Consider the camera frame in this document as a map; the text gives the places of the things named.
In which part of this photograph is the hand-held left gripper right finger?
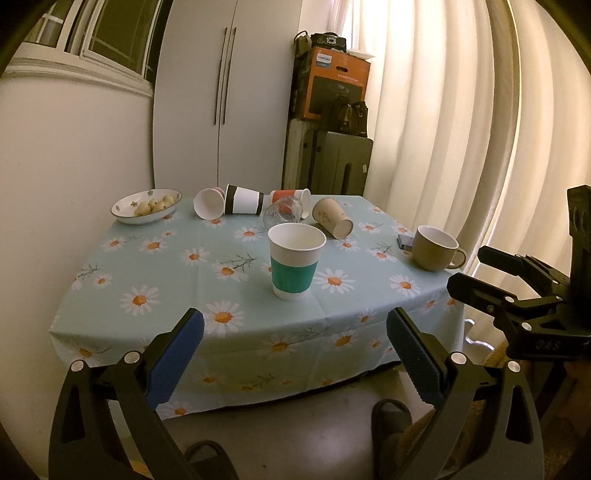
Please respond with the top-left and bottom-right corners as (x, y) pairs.
(386, 307), (546, 480)

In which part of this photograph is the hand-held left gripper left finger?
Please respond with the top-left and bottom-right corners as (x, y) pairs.
(48, 307), (206, 480)

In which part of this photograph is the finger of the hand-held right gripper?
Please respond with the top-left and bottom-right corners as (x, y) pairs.
(447, 273), (571, 340)
(477, 246), (573, 294)

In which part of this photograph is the teal band white paper cup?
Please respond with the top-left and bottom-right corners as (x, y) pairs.
(268, 224), (327, 302)

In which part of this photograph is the pink paper cup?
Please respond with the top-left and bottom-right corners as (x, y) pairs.
(193, 187), (227, 220)

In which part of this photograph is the beige paper cup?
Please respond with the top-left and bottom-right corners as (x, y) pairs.
(312, 198), (355, 240)

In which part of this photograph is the black and white paper cup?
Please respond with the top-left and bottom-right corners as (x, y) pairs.
(224, 184), (265, 216)

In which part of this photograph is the clear glass cup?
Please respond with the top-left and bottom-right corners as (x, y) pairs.
(263, 196), (306, 230)

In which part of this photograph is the red paper cup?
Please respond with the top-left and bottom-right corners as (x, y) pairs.
(270, 188), (312, 219)

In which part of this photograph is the beige ceramic mug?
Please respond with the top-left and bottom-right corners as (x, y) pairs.
(411, 225), (468, 272)

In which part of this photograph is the daisy print blue tablecloth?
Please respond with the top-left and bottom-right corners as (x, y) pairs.
(48, 194), (467, 421)

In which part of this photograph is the black slipper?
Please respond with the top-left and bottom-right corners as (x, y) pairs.
(184, 440), (241, 480)
(371, 399), (415, 480)

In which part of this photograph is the white flower print bowl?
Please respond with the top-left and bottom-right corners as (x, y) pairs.
(111, 188), (182, 226)

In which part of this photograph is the pile of pale round fruits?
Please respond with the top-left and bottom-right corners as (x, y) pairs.
(134, 194), (178, 217)

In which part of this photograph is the cream curtain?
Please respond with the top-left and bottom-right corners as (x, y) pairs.
(323, 0), (591, 354)

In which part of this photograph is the dark green suitcase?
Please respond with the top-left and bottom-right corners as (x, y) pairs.
(313, 130), (374, 196)

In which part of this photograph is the grey suitcase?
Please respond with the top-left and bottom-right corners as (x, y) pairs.
(282, 119), (326, 195)

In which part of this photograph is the orange cardboard box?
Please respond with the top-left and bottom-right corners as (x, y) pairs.
(291, 46), (372, 121)

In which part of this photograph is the white wardrobe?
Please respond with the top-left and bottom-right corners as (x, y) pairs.
(152, 0), (306, 198)

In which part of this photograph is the black bag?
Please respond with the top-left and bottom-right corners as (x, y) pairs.
(310, 32), (347, 53)

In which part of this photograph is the white cable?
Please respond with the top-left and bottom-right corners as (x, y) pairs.
(464, 318), (496, 352)

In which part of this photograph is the dark strapped bag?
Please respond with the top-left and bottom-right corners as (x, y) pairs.
(322, 99), (369, 138)

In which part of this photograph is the long metal wardrobe handle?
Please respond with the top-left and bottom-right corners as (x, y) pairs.
(221, 27), (238, 125)
(213, 27), (230, 125)

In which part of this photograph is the white frame window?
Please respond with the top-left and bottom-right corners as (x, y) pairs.
(0, 0), (163, 90)

